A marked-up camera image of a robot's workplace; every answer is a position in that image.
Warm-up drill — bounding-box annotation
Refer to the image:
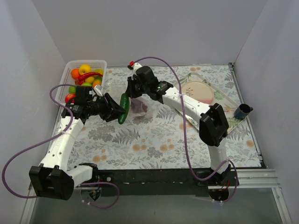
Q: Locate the orange fruit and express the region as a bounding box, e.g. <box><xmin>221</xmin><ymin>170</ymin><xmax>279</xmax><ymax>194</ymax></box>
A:
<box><xmin>71</xmin><ymin>68</ymin><xmax>80</xmax><ymax>80</ymax></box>

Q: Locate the red chili pepper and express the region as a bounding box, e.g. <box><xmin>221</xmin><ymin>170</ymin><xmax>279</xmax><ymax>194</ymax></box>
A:
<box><xmin>78</xmin><ymin>72</ymin><xmax>103</xmax><ymax>81</ymax></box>

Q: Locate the dark blue mug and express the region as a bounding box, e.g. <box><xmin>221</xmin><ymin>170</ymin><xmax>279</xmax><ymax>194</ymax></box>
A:
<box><xmin>234</xmin><ymin>104</ymin><xmax>253</xmax><ymax>120</ymax></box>

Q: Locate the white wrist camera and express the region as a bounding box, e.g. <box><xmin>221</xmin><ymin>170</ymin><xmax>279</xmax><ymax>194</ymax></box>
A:
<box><xmin>127</xmin><ymin>61</ymin><xmax>142</xmax><ymax>76</ymax></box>
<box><xmin>93</xmin><ymin>85</ymin><xmax>103</xmax><ymax>97</ymax></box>

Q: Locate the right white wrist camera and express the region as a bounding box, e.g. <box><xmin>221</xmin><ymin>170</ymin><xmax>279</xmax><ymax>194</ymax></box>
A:
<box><xmin>127</xmin><ymin>61</ymin><xmax>142</xmax><ymax>76</ymax></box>

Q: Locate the yellow lemon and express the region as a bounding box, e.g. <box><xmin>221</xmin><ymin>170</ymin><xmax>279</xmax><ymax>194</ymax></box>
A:
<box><xmin>93</xmin><ymin>69</ymin><xmax>104</xmax><ymax>75</ymax></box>

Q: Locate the white plastic basket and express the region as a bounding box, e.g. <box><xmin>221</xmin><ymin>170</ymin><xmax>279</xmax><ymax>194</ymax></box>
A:
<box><xmin>55</xmin><ymin>60</ymin><xmax>107</xmax><ymax>104</ymax></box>

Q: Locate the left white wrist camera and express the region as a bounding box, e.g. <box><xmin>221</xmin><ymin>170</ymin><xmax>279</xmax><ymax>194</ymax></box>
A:
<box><xmin>93</xmin><ymin>85</ymin><xmax>103</xmax><ymax>97</ymax></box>

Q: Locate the floral rectangular tray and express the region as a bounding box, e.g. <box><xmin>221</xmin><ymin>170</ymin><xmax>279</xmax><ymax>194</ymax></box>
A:
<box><xmin>180</xmin><ymin>72</ymin><xmax>249</xmax><ymax>140</ymax></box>

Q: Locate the purple grape bunch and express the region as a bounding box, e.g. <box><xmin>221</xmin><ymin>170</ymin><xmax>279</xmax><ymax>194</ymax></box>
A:
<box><xmin>130</xmin><ymin>99</ymin><xmax>148</xmax><ymax>113</ymax></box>

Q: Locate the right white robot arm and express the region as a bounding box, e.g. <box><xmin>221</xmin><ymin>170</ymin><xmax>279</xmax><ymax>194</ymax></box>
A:
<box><xmin>126</xmin><ymin>63</ymin><xmax>230</xmax><ymax>186</ymax></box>

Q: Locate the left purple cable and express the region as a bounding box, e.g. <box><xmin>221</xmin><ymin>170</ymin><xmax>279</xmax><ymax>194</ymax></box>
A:
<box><xmin>1</xmin><ymin>84</ymin><xmax>120</xmax><ymax>209</ymax></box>

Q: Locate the green cucumber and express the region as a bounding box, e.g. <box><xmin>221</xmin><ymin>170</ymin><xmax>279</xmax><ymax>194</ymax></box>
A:
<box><xmin>118</xmin><ymin>93</ymin><xmax>130</xmax><ymax>125</ymax></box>

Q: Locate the orange green mango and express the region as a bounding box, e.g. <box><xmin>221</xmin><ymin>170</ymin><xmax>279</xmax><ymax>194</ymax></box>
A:
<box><xmin>92</xmin><ymin>76</ymin><xmax>102</xmax><ymax>88</ymax></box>

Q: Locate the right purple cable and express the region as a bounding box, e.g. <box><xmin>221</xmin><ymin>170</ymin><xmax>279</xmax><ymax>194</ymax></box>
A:
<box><xmin>133</xmin><ymin>56</ymin><xmax>239</xmax><ymax>203</ymax></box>

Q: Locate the clear zip top bag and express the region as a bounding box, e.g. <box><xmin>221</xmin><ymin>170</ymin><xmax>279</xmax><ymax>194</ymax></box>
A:
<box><xmin>107</xmin><ymin>84</ymin><xmax>153</xmax><ymax>123</ymax></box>

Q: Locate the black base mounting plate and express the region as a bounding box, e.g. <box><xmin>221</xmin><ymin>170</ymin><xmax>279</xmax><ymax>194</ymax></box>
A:
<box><xmin>72</xmin><ymin>168</ymin><xmax>241</xmax><ymax>198</ymax></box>

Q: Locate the floral table mat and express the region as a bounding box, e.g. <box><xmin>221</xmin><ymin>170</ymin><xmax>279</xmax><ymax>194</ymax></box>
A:
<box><xmin>45</xmin><ymin>65</ymin><xmax>262</xmax><ymax>170</ymax></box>

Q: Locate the green apple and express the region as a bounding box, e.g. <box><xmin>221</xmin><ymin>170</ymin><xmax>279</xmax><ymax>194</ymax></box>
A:
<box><xmin>68</xmin><ymin>86</ymin><xmax>76</xmax><ymax>94</ymax></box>

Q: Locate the red apple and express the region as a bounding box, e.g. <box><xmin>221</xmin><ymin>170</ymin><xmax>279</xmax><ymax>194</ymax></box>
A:
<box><xmin>64</xmin><ymin>93</ymin><xmax>76</xmax><ymax>104</ymax></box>

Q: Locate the purple cable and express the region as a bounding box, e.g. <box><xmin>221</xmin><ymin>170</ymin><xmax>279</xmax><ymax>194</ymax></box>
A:
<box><xmin>1</xmin><ymin>84</ymin><xmax>120</xmax><ymax>209</ymax></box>
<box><xmin>133</xmin><ymin>56</ymin><xmax>239</xmax><ymax>203</ymax></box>

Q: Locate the beige pink round plate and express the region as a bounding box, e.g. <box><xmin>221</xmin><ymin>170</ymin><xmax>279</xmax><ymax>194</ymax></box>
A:
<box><xmin>182</xmin><ymin>81</ymin><xmax>214</xmax><ymax>105</ymax></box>

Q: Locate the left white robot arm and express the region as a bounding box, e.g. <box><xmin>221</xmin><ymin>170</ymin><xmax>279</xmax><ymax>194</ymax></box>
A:
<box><xmin>29</xmin><ymin>86</ymin><xmax>126</xmax><ymax>200</ymax></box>

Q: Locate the aluminium frame rail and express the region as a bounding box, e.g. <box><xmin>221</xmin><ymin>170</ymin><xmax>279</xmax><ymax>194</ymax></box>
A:
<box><xmin>29</xmin><ymin>169</ymin><xmax>281</xmax><ymax>189</ymax></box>

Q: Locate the yellow apple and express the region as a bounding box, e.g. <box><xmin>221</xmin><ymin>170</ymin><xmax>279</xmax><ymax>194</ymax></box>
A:
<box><xmin>78</xmin><ymin>64</ymin><xmax>92</xmax><ymax>75</ymax></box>

